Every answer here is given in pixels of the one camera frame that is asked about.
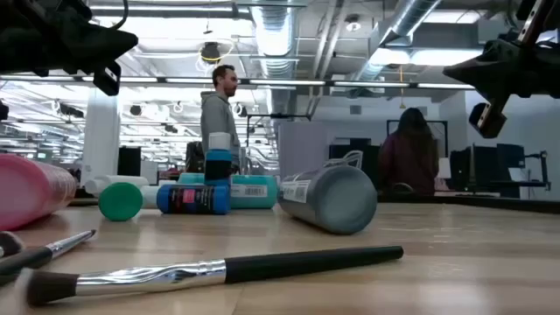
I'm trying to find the long ceiling light strip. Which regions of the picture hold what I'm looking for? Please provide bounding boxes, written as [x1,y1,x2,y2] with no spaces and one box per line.
[0,73,478,92]

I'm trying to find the yellow hanging cord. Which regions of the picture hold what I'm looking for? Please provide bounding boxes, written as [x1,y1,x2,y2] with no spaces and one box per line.
[397,64,407,110]

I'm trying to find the person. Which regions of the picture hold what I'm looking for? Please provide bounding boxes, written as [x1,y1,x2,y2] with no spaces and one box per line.
[377,107,440,197]
[199,64,242,175]

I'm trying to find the black background monitor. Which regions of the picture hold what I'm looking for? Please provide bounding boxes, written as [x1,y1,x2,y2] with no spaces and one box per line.
[185,140,207,174]

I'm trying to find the slanted silver ventilation duct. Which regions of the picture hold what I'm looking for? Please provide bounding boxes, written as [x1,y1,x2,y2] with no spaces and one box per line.
[353,0,443,83]

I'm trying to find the large teal paint bottle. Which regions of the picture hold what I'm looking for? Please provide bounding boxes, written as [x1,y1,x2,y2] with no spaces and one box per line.
[177,172,279,210]

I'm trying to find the grey partition panel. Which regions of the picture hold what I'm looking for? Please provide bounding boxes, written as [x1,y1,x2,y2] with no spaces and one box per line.
[277,121,330,179]

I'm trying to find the clear plastic bin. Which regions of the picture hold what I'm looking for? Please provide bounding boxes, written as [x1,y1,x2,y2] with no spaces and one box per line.
[323,150,365,171]

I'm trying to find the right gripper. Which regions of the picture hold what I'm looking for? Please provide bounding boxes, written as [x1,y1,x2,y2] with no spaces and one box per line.
[442,0,560,139]

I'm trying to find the black ceiling cable reel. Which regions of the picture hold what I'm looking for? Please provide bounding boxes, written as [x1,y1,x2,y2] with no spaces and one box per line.
[199,40,224,66]

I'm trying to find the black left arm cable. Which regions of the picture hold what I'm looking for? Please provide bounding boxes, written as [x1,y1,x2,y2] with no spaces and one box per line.
[108,0,130,31]

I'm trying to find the large black-handled brush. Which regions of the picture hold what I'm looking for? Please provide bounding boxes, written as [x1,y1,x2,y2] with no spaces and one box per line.
[8,245,405,310]

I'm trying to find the grey plastic cup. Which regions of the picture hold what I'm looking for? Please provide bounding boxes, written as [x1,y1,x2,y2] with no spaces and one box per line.
[276,164,379,236]

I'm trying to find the white building column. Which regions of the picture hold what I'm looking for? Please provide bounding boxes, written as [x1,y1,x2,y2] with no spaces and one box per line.
[80,86,122,188]

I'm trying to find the thin black-handled brush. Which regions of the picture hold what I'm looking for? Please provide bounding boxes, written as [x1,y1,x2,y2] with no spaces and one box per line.
[0,228,97,277]

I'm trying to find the small blue paint bottle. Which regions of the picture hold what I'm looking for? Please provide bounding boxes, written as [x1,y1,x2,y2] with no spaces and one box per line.
[142,182,232,215]

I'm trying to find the red paint bottle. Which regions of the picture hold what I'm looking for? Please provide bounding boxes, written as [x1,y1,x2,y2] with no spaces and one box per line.
[0,152,78,232]

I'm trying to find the wide silver ventilation duct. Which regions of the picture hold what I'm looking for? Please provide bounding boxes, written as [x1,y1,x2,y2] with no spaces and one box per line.
[250,0,300,82]

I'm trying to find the white table lamp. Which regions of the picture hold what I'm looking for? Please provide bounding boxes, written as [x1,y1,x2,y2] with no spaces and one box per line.
[436,156,452,180]

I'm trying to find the small green paint bottle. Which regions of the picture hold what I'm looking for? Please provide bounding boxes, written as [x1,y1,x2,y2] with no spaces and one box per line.
[98,181,144,222]

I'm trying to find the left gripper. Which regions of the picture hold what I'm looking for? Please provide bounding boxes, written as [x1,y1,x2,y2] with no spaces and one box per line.
[0,0,139,96]

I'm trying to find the black cabinet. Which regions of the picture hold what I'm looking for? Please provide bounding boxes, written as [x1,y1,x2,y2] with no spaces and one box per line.
[116,145,143,178]

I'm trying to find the light blue black-labelled bottle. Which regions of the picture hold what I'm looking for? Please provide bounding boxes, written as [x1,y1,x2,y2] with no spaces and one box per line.
[204,131,234,187]

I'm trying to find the dark desk monitors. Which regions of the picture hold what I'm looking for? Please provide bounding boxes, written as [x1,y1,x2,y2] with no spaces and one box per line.
[449,142,527,199]

